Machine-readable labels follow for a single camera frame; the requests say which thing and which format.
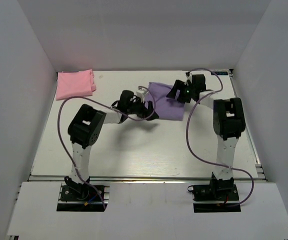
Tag purple t shirt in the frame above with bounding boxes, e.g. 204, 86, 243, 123
145, 82, 185, 121

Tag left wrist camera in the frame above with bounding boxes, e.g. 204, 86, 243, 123
136, 89, 149, 102

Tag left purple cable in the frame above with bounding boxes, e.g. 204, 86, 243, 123
58, 85, 157, 211

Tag folded pink t shirt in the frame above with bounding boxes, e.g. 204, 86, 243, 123
55, 69, 97, 101

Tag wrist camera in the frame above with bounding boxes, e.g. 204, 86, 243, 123
185, 71, 192, 85
136, 89, 149, 102

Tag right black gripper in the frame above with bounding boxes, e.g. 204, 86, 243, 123
167, 80, 196, 104

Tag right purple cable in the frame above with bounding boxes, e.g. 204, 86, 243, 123
185, 67, 256, 207

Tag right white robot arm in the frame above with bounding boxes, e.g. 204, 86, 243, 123
166, 72, 246, 181

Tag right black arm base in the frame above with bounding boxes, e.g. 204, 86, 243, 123
187, 175, 241, 213

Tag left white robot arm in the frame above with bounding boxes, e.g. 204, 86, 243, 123
67, 90, 159, 200

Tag purple cable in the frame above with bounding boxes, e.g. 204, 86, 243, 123
185, 67, 256, 207
58, 85, 157, 211

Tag blue table corner sticker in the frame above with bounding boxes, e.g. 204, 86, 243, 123
211, 71, 229, 76

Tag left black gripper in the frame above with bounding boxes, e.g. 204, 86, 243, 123
127, 96, 159, 121

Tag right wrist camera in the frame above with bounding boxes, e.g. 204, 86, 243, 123
185, 71, 192, 85

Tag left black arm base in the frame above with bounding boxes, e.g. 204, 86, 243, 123
56, 176, 110, 213

